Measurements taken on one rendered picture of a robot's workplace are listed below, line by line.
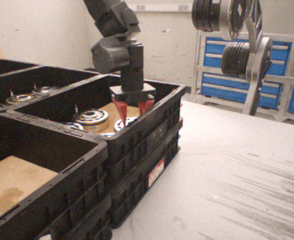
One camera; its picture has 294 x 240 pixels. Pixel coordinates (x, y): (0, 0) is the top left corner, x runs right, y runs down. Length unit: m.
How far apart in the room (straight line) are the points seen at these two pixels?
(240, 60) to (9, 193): 1.17
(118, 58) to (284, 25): 2.81
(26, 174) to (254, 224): 0.51
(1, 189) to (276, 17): 3.05
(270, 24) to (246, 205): 2.73
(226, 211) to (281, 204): 0.14
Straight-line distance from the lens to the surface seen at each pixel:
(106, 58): 0.53
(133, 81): 0.60
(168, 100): 0.65
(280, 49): 2.39
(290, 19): 3.23
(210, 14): 0.95
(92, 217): 0.48
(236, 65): 1.41
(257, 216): 0.68
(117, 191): 0.52
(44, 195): 0.36
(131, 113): 0.82
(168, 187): 0.71
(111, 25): 0.61
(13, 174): 0.60
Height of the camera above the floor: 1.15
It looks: 24 degrees down
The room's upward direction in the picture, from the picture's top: straight up
